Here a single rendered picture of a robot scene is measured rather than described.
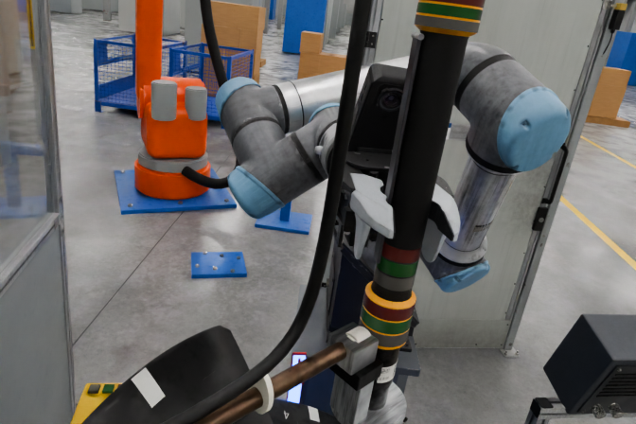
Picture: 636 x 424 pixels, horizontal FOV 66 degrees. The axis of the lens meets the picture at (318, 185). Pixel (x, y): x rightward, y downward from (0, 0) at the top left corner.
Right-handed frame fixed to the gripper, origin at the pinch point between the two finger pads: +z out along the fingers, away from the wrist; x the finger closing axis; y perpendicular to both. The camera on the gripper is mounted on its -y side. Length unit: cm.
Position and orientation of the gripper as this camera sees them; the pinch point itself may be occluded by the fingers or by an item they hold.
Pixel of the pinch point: (419, 219)
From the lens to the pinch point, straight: 36.4
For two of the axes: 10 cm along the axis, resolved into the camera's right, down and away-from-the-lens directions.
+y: -1.3, 9.3, 3.4
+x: -9.8, -0.7, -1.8
